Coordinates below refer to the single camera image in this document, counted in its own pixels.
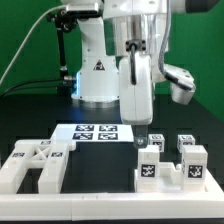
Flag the grey camera on stand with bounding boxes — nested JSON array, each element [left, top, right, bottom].
[[66, 2, 103, 15]]

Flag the black cables on table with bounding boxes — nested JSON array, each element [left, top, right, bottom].
[[0, 78, 76, 100]]

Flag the black camera stand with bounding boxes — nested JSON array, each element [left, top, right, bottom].
[[46, 9, 77, 97]]

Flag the white chair seat plate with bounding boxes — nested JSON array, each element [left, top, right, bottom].
[[134, 162, 182, 193]]

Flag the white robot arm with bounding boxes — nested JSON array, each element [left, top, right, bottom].
[[103, 0, 220, 148]]

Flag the white base tag plate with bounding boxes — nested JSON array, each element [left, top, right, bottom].
[[51, 124, 133, 142]]

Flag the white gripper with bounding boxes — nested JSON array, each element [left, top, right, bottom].
[[119, 55, 153, 148]]

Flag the white U-shaped obstacle frame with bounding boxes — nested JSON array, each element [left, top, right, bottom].
[[0, 174, 224, 221]]

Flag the white camera cable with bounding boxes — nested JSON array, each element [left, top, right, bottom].
[[0, 5, 67, 87]]

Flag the white chair back frame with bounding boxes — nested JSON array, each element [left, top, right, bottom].
[[0, 139, 76, 194]]

